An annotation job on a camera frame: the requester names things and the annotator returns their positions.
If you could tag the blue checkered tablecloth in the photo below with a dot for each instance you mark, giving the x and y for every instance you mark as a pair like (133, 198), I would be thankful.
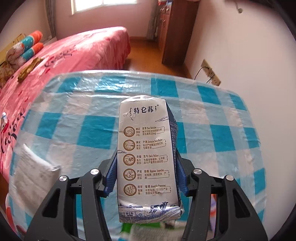
(73, 123)

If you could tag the white milk carton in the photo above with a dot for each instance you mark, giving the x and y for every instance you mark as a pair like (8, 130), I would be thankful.
(147, 189)

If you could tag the wall power socket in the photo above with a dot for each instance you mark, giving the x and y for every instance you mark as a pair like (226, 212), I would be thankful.
(213, 78)

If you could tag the green white wipes pack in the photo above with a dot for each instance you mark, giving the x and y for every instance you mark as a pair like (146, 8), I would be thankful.
(166, 230)

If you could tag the brown wooden cabinet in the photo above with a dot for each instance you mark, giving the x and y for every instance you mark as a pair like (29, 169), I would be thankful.
(175, 27)

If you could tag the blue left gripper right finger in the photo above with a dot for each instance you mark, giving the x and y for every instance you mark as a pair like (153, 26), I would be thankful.
(182, 171)

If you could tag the rolled colourful blanket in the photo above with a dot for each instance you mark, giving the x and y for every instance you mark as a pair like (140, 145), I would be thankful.
(24, 50)

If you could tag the small white blue carton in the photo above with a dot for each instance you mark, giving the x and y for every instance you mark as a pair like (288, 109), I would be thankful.
(4, 123)

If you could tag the grey curtain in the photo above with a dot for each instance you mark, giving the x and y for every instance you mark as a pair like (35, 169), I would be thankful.
(50, 12)

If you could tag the grey plastic mailer bag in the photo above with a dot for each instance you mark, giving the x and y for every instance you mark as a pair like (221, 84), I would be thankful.
(33, 178)

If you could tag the brown crumpled wrapper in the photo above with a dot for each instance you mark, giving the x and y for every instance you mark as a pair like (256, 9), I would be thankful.
(27, 70)

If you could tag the pink bed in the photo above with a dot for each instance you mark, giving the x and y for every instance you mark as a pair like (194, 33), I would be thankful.
(100, 49)

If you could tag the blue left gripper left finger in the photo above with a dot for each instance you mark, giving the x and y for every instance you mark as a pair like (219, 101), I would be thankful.
(110, 174)

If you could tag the window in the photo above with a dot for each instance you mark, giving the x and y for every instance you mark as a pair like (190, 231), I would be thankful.
(84, 5)

